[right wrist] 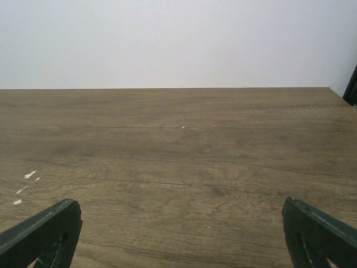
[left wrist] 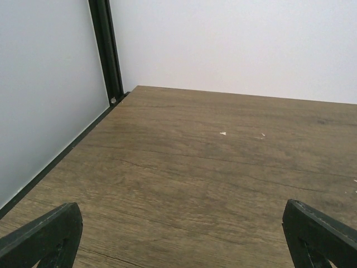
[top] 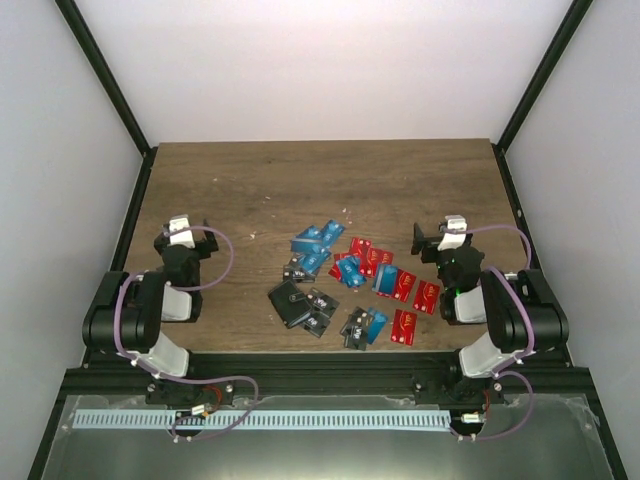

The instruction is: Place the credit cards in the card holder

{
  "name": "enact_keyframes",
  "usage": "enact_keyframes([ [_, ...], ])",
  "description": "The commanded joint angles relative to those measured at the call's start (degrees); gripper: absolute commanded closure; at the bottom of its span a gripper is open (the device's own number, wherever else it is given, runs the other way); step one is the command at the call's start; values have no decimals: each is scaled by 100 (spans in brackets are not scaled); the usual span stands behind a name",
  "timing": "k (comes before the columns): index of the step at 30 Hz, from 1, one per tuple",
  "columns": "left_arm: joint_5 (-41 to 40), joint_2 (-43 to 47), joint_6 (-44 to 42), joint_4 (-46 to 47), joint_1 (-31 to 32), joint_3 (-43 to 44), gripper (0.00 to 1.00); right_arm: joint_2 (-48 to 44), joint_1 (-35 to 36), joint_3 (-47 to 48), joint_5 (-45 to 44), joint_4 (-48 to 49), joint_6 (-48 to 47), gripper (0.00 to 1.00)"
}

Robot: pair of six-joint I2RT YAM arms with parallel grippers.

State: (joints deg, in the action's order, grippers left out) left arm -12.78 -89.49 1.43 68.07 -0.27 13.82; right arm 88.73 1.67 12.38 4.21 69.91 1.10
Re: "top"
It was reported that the black VIP card beside holder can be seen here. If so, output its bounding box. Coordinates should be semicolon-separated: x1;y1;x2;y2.
302;313;331;338

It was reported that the black leather card holder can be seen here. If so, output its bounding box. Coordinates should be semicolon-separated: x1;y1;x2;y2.
267;280;312;329

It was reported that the lone black VIP card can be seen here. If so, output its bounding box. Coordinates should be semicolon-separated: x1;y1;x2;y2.
156;261;184;287

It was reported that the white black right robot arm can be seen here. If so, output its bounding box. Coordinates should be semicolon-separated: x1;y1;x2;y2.
411;215;569;403

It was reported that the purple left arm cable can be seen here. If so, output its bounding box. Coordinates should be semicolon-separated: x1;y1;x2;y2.
113;226;260;441

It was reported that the blue card beside red cards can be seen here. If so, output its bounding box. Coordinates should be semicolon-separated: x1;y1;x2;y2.
372;264;398;296

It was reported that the black left frame post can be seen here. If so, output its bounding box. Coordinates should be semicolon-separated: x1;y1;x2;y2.
53;0;153;157

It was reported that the black front frame rail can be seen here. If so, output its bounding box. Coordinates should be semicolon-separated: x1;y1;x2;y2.
64;349;591;401

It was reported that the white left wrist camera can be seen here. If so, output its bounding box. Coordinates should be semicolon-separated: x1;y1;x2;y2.
166;214;195;249

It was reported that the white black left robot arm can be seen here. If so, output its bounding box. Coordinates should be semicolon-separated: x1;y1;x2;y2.
82;214;218;404

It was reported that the black aluminium frame post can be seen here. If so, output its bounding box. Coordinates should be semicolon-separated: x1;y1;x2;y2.
497;0;594;151

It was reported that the red card right of pile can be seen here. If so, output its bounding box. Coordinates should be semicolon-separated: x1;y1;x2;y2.
412;280;440;315

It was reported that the light blue slotted cable duct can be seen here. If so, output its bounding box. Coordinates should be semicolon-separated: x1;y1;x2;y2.
72;409;451;432

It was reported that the red VIP card front right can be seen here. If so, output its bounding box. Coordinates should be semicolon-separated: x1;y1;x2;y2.
390;309;418;346

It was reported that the black card near blue pile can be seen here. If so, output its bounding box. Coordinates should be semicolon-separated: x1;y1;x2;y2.
282;265;314;283

